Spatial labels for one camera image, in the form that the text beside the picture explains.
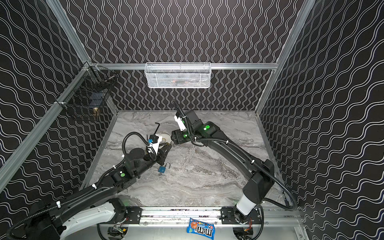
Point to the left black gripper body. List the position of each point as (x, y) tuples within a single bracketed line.
[(162, 149)]

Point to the white tape roll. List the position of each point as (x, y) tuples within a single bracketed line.
[(165, 138)]

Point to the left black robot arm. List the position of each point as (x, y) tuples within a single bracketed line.
[(95, 204)]

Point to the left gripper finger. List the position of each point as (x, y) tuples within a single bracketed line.
[(162, 154), (161, 145)]

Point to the brass item in black basket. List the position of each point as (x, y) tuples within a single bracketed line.
[(96, 112)]

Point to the M&M's candy bag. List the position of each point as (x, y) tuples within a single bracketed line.
[(201, 228)]

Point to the white mesh basket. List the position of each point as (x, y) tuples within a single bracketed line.
[(178, 75)]

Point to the black wire basket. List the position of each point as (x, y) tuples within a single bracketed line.
[(93, 90)]

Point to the black hex key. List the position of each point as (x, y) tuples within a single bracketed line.
[(158, 125)]

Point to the blue padlock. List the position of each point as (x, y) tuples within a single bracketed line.
[(163, 168)]

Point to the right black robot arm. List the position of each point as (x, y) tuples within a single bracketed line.
[(260, 174)]

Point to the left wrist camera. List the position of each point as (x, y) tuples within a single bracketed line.
[(154, 143)]

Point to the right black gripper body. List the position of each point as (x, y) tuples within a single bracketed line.
[(176, 136)]

